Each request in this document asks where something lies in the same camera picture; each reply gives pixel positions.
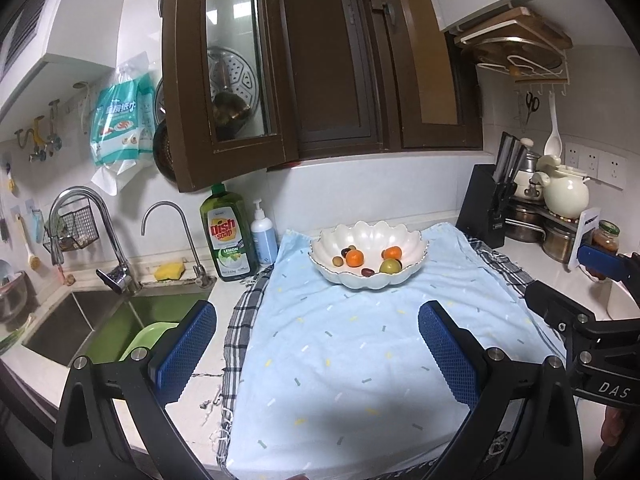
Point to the blue pump soap bottle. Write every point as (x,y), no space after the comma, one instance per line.
(264,235)

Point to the checkered dish cloth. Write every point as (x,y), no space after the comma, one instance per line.
(240,329)

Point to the green plastic basin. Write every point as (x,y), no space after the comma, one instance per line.
(147,337)

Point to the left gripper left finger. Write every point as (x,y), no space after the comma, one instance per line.
(178,351)

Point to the stainless steel pots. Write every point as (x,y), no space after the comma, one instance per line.
(529,220)

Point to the light blue towel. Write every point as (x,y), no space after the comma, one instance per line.
(370,349)

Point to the wall power sockets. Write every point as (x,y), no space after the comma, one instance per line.
(599,165)

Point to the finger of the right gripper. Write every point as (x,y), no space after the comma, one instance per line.
(559,311)
(603,263)

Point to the dark wooden cabinet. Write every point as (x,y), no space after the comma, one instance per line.
(336,78)

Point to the orange kumquat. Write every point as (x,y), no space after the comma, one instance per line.
(394,252)
(354,258)

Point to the white scalloped bowl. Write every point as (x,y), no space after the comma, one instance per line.
(371,239)

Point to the white hanging spoon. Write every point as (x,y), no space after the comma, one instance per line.
(553,145)

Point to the black knife block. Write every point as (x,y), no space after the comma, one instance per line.
(483,211)

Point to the wall rack with boards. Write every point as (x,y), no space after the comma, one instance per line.
(519,43)

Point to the yellow-green round fruit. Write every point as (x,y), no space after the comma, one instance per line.
(390,266)

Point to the green dish soap bottle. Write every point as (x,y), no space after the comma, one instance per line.
(227,233)

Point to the yellow sponge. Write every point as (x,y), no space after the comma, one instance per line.
(171,271)

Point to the wire sink basket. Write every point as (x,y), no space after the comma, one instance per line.
(73,222)

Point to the teal plastic package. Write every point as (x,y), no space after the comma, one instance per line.
(123,126)

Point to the glass jar of sauce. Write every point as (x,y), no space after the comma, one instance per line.
(606,237)

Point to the metal steamer plate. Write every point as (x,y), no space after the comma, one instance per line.
(234,91)

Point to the person's right hand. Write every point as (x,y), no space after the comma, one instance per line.
(612,427)

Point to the cream ceramic teapot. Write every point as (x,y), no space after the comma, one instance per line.
(564,188)

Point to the black scissors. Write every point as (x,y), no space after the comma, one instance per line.
(532,103)

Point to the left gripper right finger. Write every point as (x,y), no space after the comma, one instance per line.
(456,352)

